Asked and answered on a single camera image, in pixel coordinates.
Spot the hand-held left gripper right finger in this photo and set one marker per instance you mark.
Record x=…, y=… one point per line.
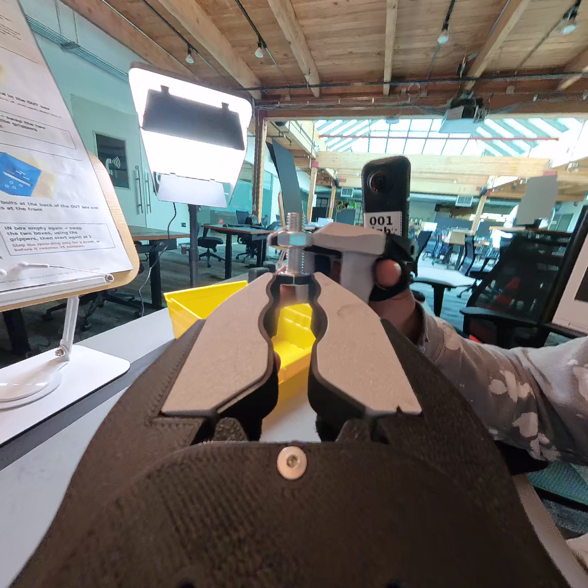
x=358, y=358

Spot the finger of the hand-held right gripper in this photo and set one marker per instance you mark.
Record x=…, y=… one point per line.
x=353, y=239
x=271, y=241

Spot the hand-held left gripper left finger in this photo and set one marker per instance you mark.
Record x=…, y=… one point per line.
x=220, y=349

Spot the steel hex nut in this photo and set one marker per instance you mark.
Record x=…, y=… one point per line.
x=294, y=240

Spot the steel bolt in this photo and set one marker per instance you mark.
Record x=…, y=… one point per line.
x=296, y=262

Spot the yellow plastic bin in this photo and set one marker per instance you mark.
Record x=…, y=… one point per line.
x=197, y=307

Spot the person's right forearm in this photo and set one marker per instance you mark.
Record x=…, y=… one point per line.
x=505, y=381

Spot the person's right hand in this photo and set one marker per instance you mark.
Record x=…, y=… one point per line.
x=390, y=273

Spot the black office chair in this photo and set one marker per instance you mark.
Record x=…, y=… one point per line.
x=209, y=243
x=248, y=239
x=436, y=285

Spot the wooden office desk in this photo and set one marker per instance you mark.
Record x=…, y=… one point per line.
x=156, y=233
x=239, y=229

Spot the black panel board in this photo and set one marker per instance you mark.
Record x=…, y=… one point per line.
x=287, y=179

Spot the ceiling projector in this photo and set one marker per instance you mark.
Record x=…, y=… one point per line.
x=459, y=117

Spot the studio light on stand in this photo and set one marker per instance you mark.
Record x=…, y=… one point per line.
x=193, y=151

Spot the wooden document stand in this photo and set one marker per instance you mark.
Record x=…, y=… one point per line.
x=92, y=372

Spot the black mesh chair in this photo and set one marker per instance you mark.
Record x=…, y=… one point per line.
x=514, y=285

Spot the track spotlight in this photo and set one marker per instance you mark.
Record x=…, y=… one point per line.
x=569, y=25
x=443, y=36
x=189, y=55
x=259, y=49

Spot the framed marker sign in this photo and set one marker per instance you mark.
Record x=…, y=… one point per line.
x=579, y=303

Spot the printed instruction sheet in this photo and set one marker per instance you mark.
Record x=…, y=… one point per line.
x=46, y=193

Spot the black wall sign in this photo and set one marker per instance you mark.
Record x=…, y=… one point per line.
x=112, y=160

